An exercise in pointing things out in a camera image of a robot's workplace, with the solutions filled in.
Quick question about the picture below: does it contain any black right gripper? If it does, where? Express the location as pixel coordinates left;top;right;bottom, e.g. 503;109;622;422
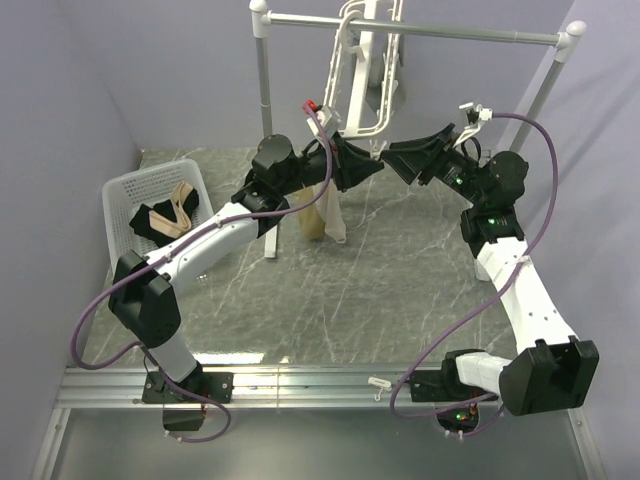
380;124;487;208

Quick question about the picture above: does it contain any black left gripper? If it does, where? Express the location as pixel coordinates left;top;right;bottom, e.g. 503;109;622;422
279;132;385;197

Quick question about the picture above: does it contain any olive and cream underwear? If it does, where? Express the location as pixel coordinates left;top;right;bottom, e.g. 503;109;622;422
296;181;346;244

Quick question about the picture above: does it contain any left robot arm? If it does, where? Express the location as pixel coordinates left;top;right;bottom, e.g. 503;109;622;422
108;134;384;402

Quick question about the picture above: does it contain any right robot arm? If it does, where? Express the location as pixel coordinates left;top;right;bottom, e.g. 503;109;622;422
381;125;599;416

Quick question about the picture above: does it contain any white clip drying hanger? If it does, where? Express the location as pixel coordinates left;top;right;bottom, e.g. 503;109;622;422
321;1;405;143

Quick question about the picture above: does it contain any grey hanging underwear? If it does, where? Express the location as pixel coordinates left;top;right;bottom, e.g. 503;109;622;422
366;34;407;117

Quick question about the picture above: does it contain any black and beige underwear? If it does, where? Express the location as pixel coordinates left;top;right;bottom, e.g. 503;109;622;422
129;181;200;248

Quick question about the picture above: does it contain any white metal clothes rack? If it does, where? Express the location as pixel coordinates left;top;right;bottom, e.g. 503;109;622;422
248;0;588;283

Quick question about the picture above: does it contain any white plastic laundry basket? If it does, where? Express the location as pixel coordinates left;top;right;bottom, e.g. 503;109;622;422
102;159;214;271

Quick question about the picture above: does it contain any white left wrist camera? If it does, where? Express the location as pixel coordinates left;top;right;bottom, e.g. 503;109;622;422
302;100;342;138

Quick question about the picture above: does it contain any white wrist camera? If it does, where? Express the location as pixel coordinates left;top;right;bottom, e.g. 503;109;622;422
302;100;342;138
454;102;494;148

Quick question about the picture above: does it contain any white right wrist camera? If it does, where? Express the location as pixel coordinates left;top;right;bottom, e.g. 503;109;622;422
454;102;494;148

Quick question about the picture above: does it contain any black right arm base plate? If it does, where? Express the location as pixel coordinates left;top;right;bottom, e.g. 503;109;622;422
406;369;452;403

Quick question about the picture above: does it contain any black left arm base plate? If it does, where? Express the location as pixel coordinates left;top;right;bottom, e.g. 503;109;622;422
141;371;234;404

